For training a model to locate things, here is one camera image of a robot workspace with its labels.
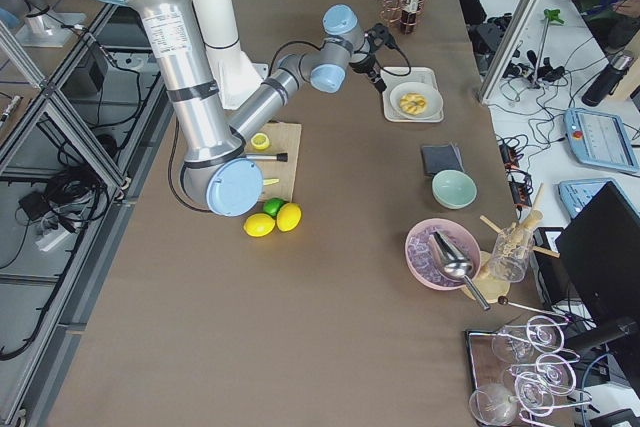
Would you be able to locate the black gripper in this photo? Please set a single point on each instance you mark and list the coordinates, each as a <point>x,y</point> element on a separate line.
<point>361,66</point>

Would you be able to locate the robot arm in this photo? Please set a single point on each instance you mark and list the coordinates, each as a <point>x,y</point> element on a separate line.
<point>215,172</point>

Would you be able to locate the white serving tray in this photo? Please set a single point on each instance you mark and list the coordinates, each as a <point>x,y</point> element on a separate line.
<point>394,76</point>

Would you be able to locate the tea bottle right of rack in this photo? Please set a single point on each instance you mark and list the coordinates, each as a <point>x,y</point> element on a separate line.
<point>408,16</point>

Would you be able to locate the black mirror tray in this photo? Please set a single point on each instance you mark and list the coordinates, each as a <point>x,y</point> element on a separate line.
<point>484,366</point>

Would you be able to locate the glazed donut bread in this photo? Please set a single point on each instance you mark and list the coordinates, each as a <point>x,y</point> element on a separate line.
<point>413,103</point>

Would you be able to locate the white round plate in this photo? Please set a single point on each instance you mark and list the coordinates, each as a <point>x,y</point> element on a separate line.
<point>432,95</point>

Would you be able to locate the grey folded cloth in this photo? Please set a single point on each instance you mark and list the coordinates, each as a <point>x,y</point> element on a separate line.
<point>437,158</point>

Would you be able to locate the wooden cutting board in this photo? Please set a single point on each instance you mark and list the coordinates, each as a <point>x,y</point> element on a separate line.
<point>284,139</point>

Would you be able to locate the steel muddler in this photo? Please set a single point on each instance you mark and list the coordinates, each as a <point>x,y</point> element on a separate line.
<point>277,157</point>

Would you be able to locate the mint green bowl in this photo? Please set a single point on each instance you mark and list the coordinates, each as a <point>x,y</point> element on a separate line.
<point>454,189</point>

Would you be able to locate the half lemon slice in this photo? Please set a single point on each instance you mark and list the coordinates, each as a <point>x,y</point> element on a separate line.
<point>260,141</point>

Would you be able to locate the yellow lemon lower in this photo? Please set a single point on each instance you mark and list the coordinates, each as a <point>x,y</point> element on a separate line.
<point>288,217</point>

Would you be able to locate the yellow lemon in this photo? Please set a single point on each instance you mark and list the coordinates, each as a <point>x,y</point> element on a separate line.
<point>288,217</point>
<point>259,225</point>

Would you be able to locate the green lime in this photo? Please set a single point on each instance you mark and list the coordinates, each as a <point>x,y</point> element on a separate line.
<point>272,206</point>

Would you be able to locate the pink bowl with ice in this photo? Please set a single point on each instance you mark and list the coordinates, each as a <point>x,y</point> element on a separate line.
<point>420,259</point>

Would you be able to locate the yellow lemon upper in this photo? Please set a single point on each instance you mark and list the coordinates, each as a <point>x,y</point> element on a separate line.
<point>259,225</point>

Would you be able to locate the steel ice scoop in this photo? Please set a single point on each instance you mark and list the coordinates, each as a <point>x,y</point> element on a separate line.
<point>453,264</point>

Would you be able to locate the glass jar with sticks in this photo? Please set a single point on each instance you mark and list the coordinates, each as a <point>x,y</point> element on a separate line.
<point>510,257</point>

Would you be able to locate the blue teach pendant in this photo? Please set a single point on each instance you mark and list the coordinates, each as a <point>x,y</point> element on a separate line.
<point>598,139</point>
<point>576,194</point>

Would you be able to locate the black water bottle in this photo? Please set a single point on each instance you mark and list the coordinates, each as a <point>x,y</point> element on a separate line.
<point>608,79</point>

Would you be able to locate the black monitor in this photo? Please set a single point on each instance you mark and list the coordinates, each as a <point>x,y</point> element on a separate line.
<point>599,250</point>

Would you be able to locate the wine glass back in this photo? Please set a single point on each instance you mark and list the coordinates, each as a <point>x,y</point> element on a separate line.
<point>523,343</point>

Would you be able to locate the wine glass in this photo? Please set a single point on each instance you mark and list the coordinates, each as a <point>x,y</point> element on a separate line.
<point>533,394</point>
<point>493,405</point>
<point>523,343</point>
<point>556,372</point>

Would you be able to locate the wine glass middle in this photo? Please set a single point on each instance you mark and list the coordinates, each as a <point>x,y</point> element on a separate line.
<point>556,372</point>

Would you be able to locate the wine glass front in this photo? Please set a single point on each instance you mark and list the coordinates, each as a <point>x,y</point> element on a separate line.
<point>493,405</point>

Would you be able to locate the wine glass right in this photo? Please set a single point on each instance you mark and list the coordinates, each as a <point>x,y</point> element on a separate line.
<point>533,394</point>

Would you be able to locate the white power strip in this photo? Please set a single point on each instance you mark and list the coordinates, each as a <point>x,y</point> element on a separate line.
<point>51,239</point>

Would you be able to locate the copper wire bottle rack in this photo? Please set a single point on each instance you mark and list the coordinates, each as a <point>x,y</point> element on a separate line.
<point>391,12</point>

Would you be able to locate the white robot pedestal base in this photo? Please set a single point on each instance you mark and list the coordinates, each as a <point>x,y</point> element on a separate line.
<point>232,69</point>

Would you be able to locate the aluminium frame post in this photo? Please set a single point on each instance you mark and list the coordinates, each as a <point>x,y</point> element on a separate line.
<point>505,50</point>

